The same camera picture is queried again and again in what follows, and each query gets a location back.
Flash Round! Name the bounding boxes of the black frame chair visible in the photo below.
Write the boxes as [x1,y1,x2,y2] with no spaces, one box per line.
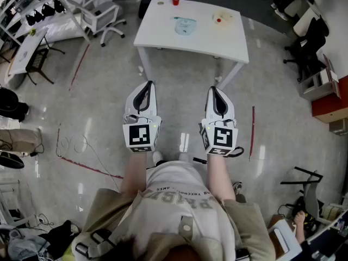
[25,46,66,86]

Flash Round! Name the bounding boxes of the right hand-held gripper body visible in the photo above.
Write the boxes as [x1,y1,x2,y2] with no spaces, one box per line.
[198,117,239,157]

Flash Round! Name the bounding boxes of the white floor cable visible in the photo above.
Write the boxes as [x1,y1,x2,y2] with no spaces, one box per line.
[55,133,122,186]

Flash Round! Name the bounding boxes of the white teal patterned cloth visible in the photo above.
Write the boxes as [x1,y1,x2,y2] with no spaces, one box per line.
[170,16,197,39]

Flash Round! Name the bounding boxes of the black cloth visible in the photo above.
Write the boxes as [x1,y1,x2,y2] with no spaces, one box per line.
[38,220,79,255]

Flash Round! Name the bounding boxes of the white office chair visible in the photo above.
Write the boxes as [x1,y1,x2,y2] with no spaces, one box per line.
[66,0,127,48]

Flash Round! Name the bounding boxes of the brown cardboard box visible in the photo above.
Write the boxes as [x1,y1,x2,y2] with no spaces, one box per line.
[268,213,286,236]

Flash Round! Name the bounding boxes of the person's left white shoe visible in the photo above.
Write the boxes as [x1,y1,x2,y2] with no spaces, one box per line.
[152,150,164,166]

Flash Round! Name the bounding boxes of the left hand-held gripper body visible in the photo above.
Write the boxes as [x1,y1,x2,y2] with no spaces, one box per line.
[122,113,163,154]

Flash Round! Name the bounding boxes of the small white table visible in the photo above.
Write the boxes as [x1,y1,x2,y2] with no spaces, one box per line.
[5,27,49,83]

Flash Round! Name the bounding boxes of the grey open box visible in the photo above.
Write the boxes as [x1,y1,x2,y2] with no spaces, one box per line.
[298,66,340,102]

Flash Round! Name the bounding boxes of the person's beige white shirt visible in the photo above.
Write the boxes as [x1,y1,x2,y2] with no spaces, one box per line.
[71,159,277,261]

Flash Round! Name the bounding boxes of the person's right forearm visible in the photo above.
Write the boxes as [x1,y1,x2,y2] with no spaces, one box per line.
[207,155,237,201]

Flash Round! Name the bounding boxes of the black harness strap buckle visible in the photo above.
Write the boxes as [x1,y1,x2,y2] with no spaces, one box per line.
[74,228,115,259]

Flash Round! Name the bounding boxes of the person's black trousers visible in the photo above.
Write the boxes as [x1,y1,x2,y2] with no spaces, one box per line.
[146,159,165,170]

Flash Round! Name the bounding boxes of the person's left forearm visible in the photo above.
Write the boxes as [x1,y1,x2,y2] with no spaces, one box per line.
[119,152,149,198]

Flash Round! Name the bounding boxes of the grey sneaker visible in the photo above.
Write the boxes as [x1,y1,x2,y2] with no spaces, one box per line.
[232,182,247,203]

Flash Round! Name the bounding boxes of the grey hooded garment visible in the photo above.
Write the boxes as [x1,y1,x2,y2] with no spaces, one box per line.
[7,227,51,261]

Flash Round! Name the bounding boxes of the black backpack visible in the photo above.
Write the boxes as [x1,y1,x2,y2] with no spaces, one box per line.
[0,87,29,122]

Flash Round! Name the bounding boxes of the cream plastic tray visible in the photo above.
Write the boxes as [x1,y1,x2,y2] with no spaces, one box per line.
[212,9,234,28]

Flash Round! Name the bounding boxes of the overturned grey chair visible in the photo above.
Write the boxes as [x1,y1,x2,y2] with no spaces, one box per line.
[279,166,326,225]

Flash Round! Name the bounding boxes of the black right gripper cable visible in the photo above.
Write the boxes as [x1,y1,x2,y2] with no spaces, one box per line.
[225,146,245,158]

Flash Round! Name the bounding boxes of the white metal shelf rack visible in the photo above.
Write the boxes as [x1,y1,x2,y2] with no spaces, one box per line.
[0,0,90,46]

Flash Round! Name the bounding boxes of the red floor tape strip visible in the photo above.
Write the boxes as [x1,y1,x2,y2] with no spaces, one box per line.
[56,128,125,179]
[69,43,90,91]
[248,106,256,161]

